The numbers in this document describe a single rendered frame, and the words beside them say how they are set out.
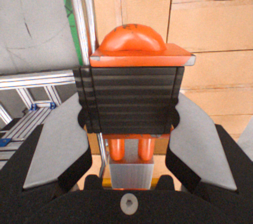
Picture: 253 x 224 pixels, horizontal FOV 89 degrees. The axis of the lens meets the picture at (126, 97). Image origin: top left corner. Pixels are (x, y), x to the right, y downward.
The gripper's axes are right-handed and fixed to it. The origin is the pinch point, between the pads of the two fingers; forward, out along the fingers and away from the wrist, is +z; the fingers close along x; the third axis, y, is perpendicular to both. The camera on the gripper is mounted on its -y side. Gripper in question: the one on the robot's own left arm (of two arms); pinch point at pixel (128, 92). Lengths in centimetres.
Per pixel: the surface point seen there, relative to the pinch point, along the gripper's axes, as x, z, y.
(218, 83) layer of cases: 49, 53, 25
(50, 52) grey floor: -69, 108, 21
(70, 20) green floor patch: -45, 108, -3
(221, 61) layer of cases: 46, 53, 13
